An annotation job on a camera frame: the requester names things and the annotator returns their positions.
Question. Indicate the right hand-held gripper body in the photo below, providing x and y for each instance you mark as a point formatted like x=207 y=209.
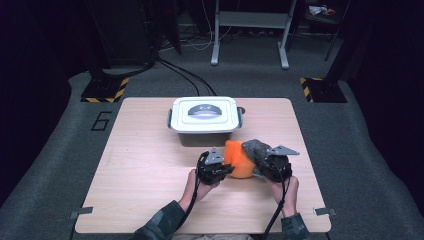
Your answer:
x=278 y=168

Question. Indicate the person's left hand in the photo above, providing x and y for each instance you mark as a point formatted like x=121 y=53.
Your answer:
x=203 y=191

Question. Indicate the dark cabinet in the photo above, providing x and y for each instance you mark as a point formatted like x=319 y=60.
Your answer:
x=126 y=33

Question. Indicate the black striped stand base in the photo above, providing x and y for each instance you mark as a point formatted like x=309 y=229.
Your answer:
x=103 y=90
x=325 y=90

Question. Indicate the grey fuzzy cloth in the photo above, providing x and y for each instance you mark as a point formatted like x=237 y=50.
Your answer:
x=256 y=151

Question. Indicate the clear grey storage box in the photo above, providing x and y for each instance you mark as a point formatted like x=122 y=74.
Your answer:
x=205 y=140

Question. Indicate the dark round table grommet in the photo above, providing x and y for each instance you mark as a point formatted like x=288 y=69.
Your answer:
x=242 y=110

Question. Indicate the white metal desk frame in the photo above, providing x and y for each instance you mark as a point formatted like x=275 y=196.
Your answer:
x=253 y=20

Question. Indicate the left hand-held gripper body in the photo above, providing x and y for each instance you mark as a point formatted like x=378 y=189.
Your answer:
x=210 y=173

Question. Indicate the colourful clutter on shelf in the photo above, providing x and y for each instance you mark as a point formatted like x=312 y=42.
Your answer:
x=320 y=10

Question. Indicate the grey tape strip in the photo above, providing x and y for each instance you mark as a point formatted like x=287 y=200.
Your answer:
x=325 y=211
x=81 y=212

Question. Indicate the person's right hand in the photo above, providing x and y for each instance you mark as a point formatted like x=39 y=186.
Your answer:
x=292 y=196

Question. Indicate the orange plush toy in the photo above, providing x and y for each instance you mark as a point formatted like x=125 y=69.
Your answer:
x=240 y=161

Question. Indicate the white box lid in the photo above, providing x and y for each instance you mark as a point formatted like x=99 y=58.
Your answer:
x=186 y=121

